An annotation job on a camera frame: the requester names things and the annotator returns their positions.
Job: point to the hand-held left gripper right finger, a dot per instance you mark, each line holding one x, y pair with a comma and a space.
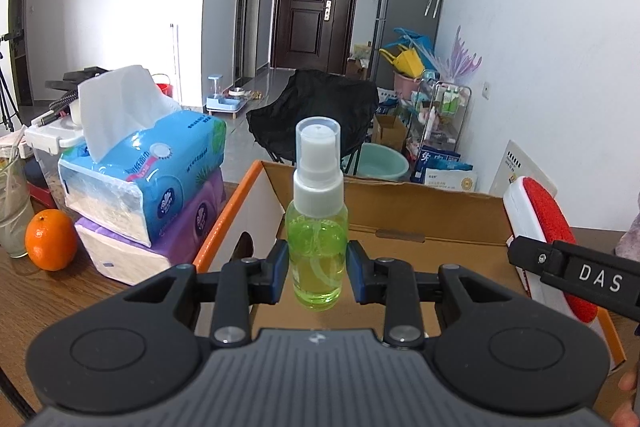
356, 271

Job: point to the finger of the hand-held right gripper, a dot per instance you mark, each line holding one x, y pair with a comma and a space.
530, 254

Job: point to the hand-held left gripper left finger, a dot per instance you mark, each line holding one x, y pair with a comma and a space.
280, 271

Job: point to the red and white lint brush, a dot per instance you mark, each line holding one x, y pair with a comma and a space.
542, 217

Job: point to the green spray bottle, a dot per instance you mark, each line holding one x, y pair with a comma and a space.
315, 227

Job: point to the red cardboard box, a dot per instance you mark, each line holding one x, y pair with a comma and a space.
390, 217

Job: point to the person's right hand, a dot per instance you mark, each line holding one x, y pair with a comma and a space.
629, 394

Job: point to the pink ceramic vase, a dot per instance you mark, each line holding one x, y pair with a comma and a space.
630, 232

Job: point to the white board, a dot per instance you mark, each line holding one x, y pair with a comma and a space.
525, 162

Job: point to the purple tissue pack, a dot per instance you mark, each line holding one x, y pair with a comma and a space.
185, 227

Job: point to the teal plastic basin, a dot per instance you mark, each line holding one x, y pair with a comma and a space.
377, 162

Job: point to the blue and white carton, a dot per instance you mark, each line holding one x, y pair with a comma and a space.
442, 172

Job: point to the small brown cardboard box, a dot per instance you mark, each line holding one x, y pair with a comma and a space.
387, 132

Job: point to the blue tissue pack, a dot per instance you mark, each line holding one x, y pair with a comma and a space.
145, 172

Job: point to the black folding chair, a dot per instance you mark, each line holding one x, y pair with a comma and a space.
315, 102

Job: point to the blue pet water dispenser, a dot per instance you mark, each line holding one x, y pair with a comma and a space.
222, 99

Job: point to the pink bucket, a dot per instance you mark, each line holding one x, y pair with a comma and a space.
407, 84

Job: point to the purple clothes hangers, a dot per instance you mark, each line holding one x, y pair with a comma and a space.
462, 57

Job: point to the yellow plastic hangers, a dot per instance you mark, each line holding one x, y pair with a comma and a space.
405, 62

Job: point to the red bucket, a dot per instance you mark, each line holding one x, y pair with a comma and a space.
162, 86

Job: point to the orange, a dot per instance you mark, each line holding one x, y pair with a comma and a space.
51, 241

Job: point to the blue clothes hangers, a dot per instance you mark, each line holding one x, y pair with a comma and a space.
415, 39

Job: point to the dark brown door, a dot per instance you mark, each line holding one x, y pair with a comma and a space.
312, 22

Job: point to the clear plastic storage container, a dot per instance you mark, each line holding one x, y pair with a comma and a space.
47, 147

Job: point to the grey refrigerator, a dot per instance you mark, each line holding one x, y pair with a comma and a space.
405, 2

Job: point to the clear drinking glass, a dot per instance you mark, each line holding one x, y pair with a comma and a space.
12, 212

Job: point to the black hair dryer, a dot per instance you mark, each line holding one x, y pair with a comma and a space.
75, 87

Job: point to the white wall outlet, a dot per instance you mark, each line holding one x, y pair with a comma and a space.
486, 90

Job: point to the black camera tripod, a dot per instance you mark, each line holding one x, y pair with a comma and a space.
6, 107

